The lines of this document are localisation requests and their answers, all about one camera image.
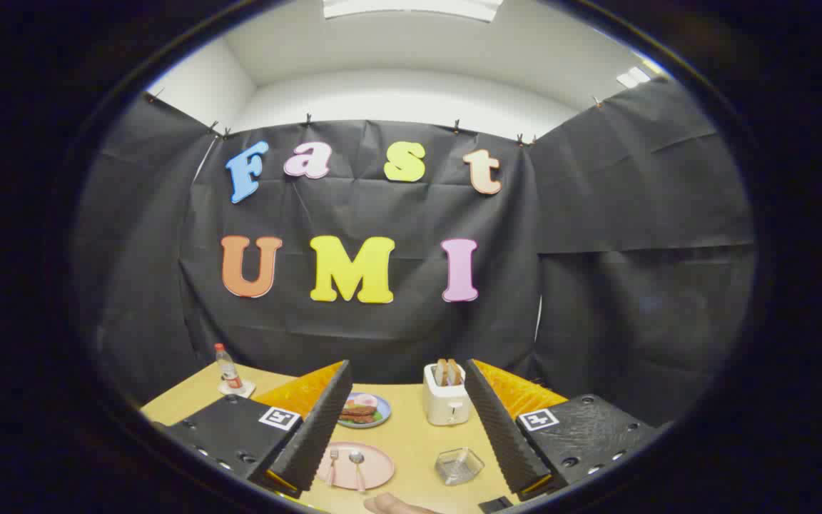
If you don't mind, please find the blue plate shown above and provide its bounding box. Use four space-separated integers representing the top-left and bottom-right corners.
338 392 392 429

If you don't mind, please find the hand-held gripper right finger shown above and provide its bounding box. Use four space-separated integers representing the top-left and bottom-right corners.
462 358 669 502

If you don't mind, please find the small ceiling light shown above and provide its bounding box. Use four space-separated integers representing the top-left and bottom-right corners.
616 66 653 89

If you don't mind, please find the white toaster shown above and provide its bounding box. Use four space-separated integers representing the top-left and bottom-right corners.
423 363 472 427

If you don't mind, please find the clear water bottle red label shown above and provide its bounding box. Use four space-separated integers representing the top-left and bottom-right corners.
213 343 244 390

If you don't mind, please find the pink plate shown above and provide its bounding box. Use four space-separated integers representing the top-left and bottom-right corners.
315 441 395 491

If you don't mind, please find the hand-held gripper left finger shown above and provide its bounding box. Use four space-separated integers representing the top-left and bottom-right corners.
161 359 353 500

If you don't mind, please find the long ceiling light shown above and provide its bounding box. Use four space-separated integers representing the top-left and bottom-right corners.
322 0 504 22

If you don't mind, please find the clear cutlery basket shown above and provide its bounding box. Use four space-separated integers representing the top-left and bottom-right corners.
435 448 485 486

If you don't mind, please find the black backdrop cloth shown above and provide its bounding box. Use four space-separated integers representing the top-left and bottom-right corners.
72 75 758 429

